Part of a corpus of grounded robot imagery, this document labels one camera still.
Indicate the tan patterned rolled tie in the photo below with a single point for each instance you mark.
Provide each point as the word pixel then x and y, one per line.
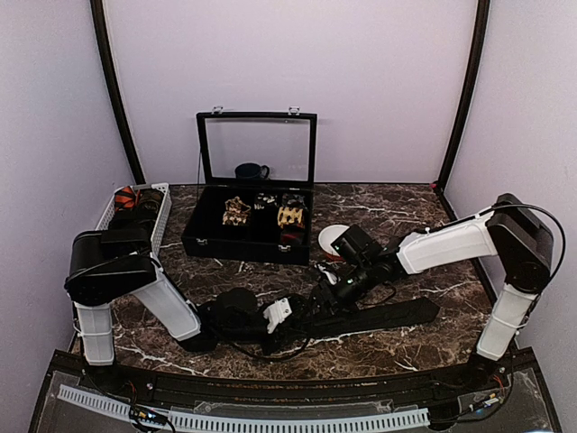
pixel 292 211

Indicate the red black rolled tie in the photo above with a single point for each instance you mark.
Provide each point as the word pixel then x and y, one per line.
pixel 292 235

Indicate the black necktie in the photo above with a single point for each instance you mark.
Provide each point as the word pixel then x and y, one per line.
pixel 402 314

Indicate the white plastic basket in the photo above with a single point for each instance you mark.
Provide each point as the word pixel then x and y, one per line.
pixel 153 222

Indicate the brown rolled tie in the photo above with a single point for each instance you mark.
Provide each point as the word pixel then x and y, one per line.
pixel 150 199

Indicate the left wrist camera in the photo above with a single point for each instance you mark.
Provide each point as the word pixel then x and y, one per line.
pixel 235 308

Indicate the white and orange bowl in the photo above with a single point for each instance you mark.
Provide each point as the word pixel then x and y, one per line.
pixel 327 236

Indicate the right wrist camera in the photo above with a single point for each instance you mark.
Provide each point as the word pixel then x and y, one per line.
pixel 357 247

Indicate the dark blue mug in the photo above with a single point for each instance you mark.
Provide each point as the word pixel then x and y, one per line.
pixel 252 171

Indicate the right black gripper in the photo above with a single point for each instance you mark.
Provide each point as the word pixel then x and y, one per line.
pixel 325 290

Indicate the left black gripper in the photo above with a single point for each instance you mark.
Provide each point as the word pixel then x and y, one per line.
pixel 282 336

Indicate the black tie storage box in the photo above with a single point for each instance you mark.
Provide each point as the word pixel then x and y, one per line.
pixel 284 141

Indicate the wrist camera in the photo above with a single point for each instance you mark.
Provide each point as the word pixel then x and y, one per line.
pixel 357 247
pixel 235 308

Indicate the leopard print rolled tie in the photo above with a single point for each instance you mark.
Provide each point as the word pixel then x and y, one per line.
pixel 236 213

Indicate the orange striped rolled tie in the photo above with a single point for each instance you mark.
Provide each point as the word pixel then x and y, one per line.
pixel 126 198

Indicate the white cable duct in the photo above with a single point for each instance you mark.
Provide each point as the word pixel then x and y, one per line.
pixel 242 419

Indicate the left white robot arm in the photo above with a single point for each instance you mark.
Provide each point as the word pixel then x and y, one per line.
pixel 107 265

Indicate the black white rolled tie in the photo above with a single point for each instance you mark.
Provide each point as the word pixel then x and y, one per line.
pixel 265 201

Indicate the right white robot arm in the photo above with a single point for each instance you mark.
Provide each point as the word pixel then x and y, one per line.
pixel 509 230

